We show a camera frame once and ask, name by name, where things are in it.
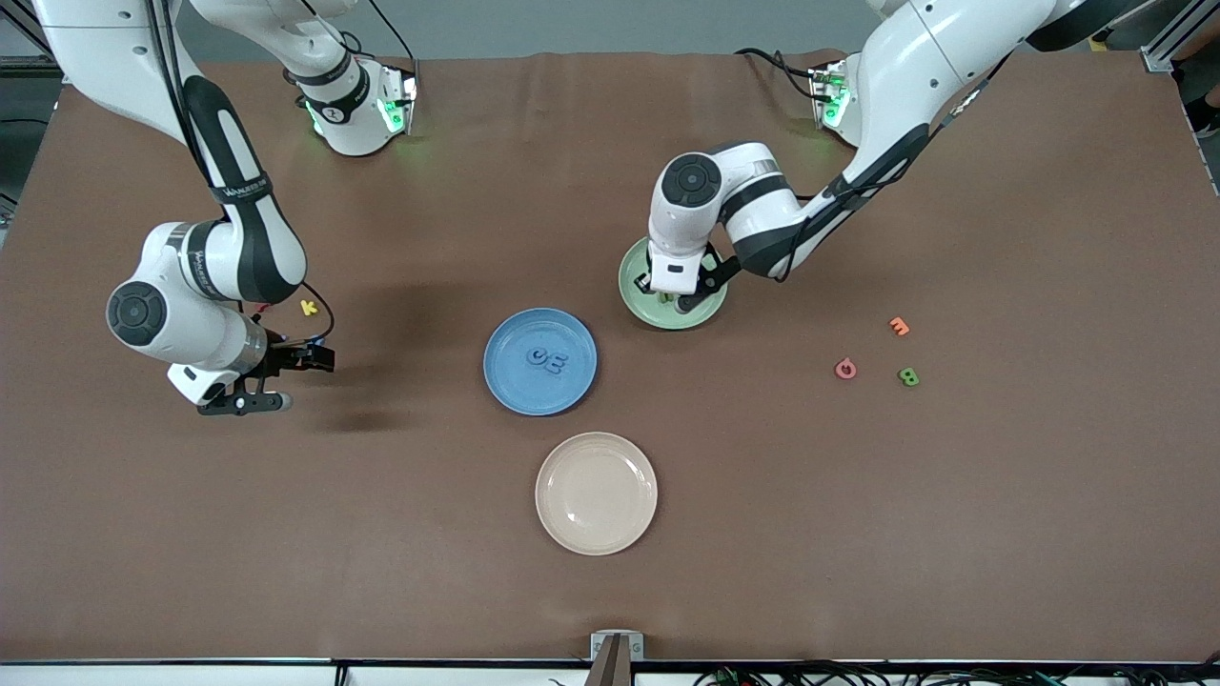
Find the white table edge rail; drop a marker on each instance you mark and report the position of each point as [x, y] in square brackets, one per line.
[191, 675]

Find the green foam letter B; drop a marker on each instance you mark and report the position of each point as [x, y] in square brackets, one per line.
[908, 377]

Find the grey base connector plate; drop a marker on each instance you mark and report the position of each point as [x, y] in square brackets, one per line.
[827, 90]
[405, 95]

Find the green plate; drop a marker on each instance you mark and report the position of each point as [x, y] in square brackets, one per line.
[701, 317]

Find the orange foam letter E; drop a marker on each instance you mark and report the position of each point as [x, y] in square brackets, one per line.
[899, 327]

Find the grey metal bracket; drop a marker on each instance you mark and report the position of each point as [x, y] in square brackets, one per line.
[617, 646]

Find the beige plate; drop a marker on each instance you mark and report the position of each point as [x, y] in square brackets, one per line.
[596, 495]

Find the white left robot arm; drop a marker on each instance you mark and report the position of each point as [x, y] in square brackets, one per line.
[915, 76]

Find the blue plate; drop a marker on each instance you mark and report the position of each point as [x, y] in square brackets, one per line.
[524, 391]

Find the blue foam letter m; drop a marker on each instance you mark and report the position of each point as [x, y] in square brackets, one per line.
[558, 362]

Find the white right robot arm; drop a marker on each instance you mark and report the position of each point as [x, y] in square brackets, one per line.
[95, 57]

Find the pink foam letter Q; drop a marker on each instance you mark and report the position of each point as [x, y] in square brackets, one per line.
[840, 373]

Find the brown table mat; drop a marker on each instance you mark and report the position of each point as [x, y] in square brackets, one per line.
[191, 572]

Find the bystander person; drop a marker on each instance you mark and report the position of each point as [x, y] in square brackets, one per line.
[1206, 105]

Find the aluminium frame post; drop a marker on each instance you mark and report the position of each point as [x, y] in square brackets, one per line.
[1158, 57]
[14, 65]

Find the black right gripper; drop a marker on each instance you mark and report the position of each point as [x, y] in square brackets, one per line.
[283, 357]

